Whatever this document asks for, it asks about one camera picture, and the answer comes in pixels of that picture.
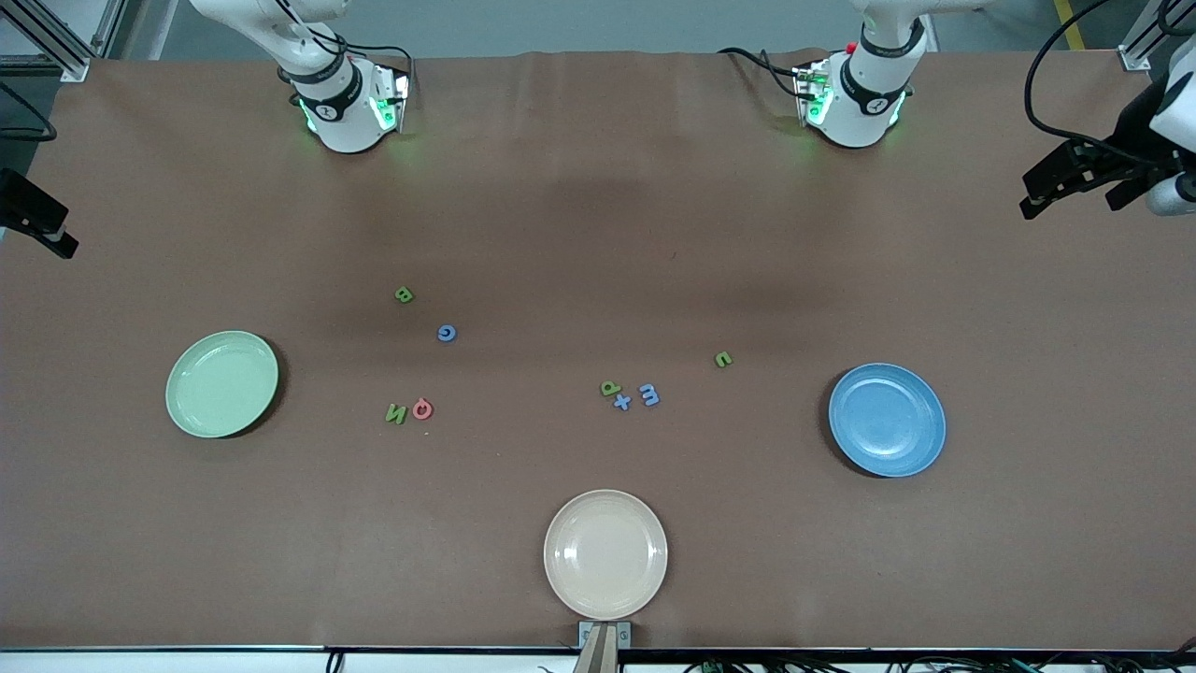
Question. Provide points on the green letter p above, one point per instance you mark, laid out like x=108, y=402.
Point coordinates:
x=612, y=389

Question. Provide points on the beige plate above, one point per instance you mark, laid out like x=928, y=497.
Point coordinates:
x=605, y=554

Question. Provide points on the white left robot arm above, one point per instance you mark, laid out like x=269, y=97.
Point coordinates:
x=860, y=121

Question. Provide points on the metal base connector box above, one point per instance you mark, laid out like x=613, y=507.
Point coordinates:
x=811, y=93
x=392, y=103

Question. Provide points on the aluminium frame post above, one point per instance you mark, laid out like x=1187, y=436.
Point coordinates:
x=75, y=67
x=1135, y=61

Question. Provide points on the blue plate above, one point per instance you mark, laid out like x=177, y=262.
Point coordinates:
x=888, y=421

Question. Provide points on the red letter Q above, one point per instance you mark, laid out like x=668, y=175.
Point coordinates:
x=416, y=409

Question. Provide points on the blue letter t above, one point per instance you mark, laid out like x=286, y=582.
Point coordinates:
x=622, y=402

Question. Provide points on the blue letter G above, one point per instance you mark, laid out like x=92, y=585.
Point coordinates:
x=441, y=334

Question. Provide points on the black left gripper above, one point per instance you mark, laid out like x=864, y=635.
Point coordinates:
x=1131, y=124

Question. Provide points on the brown table mat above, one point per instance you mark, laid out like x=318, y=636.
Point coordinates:
x=598, y=234

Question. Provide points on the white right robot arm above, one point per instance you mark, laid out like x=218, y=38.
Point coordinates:
x=346, y=121

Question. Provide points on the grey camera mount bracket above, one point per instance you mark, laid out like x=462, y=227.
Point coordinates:
x=605, y=637

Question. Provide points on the green plate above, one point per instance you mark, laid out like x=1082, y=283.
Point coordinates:
x=221, y=384

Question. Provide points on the blue letter m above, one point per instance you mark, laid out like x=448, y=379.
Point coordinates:
x=649, y=395

